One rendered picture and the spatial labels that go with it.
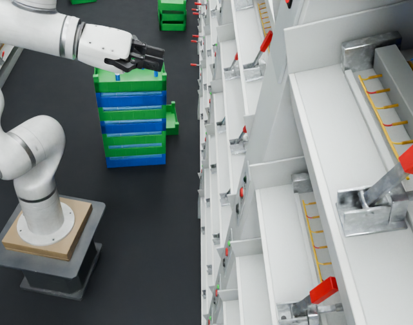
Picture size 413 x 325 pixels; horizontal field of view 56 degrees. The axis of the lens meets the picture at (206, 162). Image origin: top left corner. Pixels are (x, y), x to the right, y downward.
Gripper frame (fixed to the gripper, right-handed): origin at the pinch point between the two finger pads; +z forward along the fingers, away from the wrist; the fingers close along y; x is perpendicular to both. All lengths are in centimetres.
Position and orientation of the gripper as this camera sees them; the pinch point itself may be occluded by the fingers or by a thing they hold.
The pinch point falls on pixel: (153, 58)
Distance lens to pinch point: 87.1
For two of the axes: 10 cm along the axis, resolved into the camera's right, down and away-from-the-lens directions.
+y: 0.2, 7.3, -6.8
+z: 9.6, 1.8, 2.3
